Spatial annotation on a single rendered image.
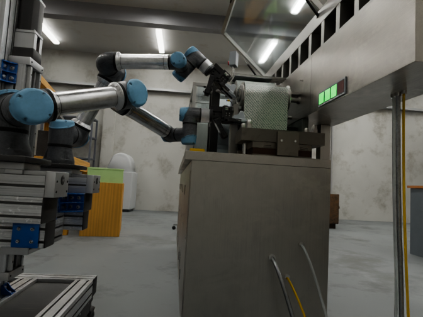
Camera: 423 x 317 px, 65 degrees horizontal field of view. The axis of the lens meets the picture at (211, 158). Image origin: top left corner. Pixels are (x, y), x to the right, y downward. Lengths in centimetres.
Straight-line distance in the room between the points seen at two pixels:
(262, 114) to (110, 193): 321
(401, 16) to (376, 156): 932
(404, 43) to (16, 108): 120
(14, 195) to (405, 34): 134
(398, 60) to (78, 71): 905
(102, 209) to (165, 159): 452
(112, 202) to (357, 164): 729
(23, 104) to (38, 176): 25
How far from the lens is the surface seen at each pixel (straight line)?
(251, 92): 181
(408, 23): 122
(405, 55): 119
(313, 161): 157
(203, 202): 145
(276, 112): 181
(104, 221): 470
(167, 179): 894
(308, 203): 156
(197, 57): 186
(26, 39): 172
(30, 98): 123
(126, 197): 821
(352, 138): 1019
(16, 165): 131
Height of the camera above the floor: 76
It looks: 4 degrees up
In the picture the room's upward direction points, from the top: 3 degrees clockwise
